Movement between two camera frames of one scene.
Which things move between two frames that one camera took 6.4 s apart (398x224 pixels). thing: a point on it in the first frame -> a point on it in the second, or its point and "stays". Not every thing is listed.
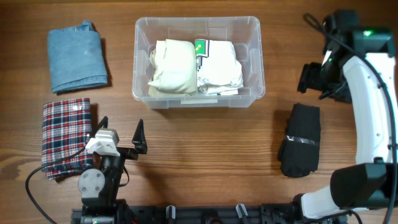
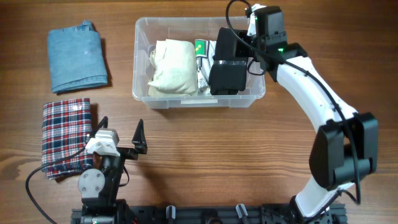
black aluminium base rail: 271,214 stays
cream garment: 175,65 stays
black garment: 298,154 -> 227,73
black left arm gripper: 139,142 stays
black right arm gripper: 309,79 -> 242,37
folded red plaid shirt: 66,126 stays
